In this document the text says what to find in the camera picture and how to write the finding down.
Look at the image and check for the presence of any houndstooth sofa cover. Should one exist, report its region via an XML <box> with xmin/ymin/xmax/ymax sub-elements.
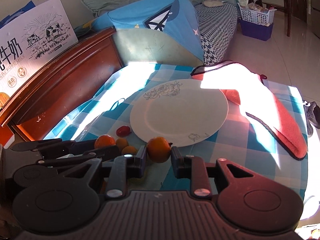
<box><xmin>195</xmin><ymin>3</ymin><xmax>239</xmax><ymax>65</ymax></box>

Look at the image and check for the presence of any white milk carton box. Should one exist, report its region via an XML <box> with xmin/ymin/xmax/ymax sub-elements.
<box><xmin>1</xmin><ymin>0</ymin><xmax>78</xmax><ymax>106</ymax></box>

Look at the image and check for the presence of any white plastic basket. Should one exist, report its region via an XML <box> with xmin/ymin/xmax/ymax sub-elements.
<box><xmin>238</xmin><ymin>3</ymin><xmax>276</xmax><ymax>27</ymax></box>

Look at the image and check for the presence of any yellow orange jujube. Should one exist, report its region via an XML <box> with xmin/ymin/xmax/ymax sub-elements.
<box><xmin>121</xmin><ymin>146</ymin><xmax>138</xmax><ymax>155</ymax></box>

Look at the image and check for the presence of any wooden chair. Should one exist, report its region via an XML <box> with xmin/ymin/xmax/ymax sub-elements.
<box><xmin>260</xmin><ymin>0</ymin><xmax>311</xmax><ymax>38</ymax></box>

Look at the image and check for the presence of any yellow brown jujube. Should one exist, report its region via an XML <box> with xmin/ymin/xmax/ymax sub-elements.
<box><xmin>116</xmin><ymin>138</ymin><xmax>129</xmax><ymax>152</ymax></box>

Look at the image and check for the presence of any blue storage bin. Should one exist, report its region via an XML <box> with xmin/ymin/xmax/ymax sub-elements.
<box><xmin>239</xmin><ymin>20</ymin><xmax>273</xmax><ymax>41</ymax></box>

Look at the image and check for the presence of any orange mandarin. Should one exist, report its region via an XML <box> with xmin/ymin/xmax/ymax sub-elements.
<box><xmin>94</xmin><ymin>134</ymin><xmax>116</xmax><ymax>148</ymax></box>
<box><xmin>146</xmin><ymin>137</ymin><xmax>171</xmax><ymax>163</ymax></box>

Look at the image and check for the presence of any white floral plate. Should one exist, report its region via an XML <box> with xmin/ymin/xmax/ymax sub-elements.
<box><xmin>130</xmin><ymin>79</ymin><xmax>228</xmax><ymax>147</ymax></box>

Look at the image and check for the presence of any blue sailboat blanket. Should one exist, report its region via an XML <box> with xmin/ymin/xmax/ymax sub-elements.
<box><xmin>74</xmin><ymin>0</ymin><xmax>204</xmax><ymax>61</ymax></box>

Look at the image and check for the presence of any blue checkered tablecloth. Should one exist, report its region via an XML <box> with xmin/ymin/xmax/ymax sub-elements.
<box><xmin>47</xmin><ymin>63</ymin><xmax>308</xmax><ymax>196</ymax></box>

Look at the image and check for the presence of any red cherry tomato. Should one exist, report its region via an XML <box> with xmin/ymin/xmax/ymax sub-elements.
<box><xmin>116</xmin><ymin>126</ymin><xmax>131</xmax><ymax>138</ymax></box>

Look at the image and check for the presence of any red fleece cloth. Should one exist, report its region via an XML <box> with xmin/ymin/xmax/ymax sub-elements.
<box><xmin>191</xmin><ymin>60</ymin><xmax>308</xmax><ymax>160</ymax></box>

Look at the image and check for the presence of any grey shoe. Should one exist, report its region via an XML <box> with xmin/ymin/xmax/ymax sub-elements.
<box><xmin>303</xmin><ymin>100</ymin><xmax>320</xmax><ymax>137</ymax></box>

